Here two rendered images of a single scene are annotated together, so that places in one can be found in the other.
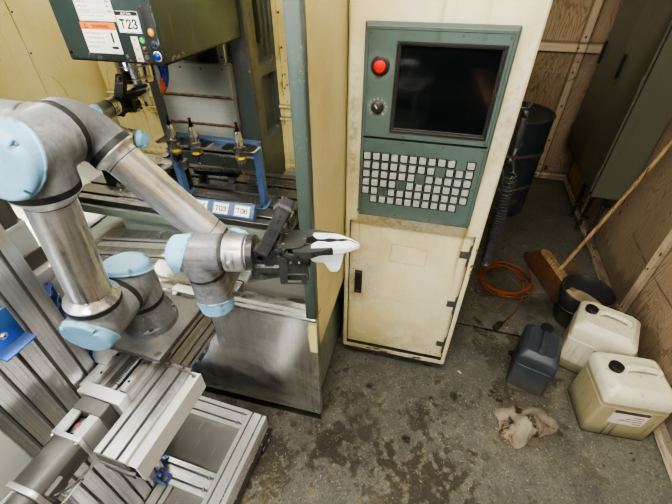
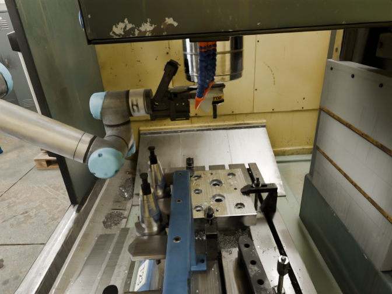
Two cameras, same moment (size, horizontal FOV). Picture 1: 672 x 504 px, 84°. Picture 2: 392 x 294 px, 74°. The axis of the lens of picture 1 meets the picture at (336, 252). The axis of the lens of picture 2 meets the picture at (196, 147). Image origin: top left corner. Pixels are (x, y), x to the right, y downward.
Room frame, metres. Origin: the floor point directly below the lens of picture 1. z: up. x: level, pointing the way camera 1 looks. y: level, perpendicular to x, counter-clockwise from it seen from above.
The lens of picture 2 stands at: (1.62, 0.23, 1.57)
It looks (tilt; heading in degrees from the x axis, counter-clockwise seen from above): 26 degrees down; 76
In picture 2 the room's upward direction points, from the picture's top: 4 degrees counter-clockwise
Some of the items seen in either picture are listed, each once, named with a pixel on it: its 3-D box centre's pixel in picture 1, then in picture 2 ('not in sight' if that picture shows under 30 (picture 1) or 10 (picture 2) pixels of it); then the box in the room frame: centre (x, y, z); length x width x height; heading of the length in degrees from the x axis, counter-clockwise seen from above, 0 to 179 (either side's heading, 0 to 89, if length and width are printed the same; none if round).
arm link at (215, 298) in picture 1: (215, 284); not in sight; (0.59, 0.26, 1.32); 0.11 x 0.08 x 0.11; 174
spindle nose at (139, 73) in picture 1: (134, 66); (213, 54); (1.85, 0.92, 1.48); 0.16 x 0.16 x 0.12
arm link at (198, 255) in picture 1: (199, 253); not in sight; (0.57, 0.27, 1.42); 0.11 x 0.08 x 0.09; 88
